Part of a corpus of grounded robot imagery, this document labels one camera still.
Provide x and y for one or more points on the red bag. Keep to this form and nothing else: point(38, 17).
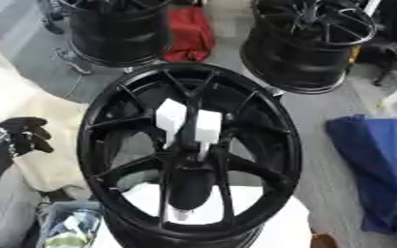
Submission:
point(189, 32)

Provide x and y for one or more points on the cream cover sheet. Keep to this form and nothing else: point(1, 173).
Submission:
point(15, 93)

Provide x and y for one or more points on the clear bin with items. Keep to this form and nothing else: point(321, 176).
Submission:
point(69, 224)

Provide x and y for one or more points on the black wheel on metal stand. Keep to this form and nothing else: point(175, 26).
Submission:
point(120, 35)

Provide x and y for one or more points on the black spoked wheel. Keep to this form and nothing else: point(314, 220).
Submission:
point(275, 151)

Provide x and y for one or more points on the white pin, tall head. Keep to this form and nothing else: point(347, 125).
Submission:
point(171, 116)

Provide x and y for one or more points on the white pin, broad head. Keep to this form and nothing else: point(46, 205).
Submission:
point(209, 127)

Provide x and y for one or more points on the black wheel with thin spokes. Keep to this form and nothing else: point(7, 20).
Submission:
point(298, 55)

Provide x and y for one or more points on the blue cloth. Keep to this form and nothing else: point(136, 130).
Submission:
point(377, 168)

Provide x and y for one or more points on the white wheel stand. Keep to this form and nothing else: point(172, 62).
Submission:
point(286, 226)

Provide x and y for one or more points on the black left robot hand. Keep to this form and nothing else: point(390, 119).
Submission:
point(24, 134)

